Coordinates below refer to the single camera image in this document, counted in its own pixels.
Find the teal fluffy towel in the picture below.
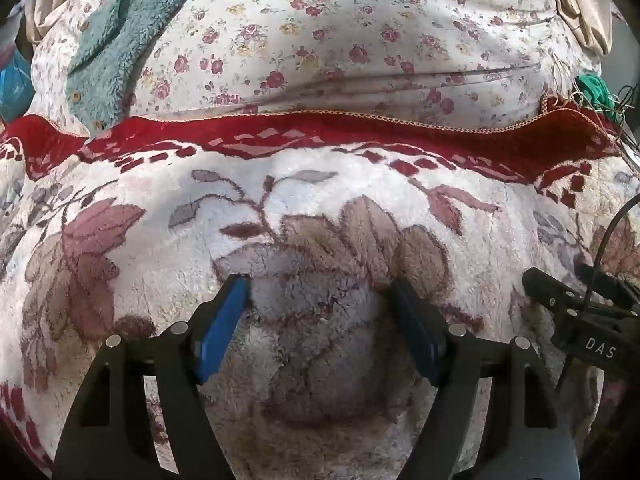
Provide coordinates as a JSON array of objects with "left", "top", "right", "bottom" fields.
[{"left": 66, "top": 0, "right": 221, "bottom": 132}]

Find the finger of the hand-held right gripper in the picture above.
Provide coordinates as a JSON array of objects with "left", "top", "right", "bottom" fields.
[
  {"left": 521, "top": 267, "right": 587, "bottom": 313},
  {"left": 574, "top": 262, "right": 640, "bottom": 307}
]

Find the red and white plush blanket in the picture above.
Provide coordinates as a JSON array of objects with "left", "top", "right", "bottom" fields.
[{"left": 0, "top": 97, "right": 640, "bottom": 480}]

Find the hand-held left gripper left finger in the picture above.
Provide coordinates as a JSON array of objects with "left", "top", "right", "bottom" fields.
[{"left": 52, "top": 274, "right": 251, "bottom": 480}]

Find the floral bedsheet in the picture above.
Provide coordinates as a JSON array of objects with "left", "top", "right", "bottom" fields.
[{"left": 31, "top": 0, "right": 603, "bottom": 136}]

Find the green yarn bundle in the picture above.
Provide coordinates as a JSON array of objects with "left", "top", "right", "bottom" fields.
[{"left": 575, "top": 74, "right": 615, "bottom": 112}]

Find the blue plastic bag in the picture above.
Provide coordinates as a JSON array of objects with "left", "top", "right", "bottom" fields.
[{"left": 0, "top": 50, "right": 37, "bottom": 122}]

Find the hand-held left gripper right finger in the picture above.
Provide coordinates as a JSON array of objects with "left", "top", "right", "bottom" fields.
[{"left": 391, "top": 279, "right": 582, "bottom": 480}]

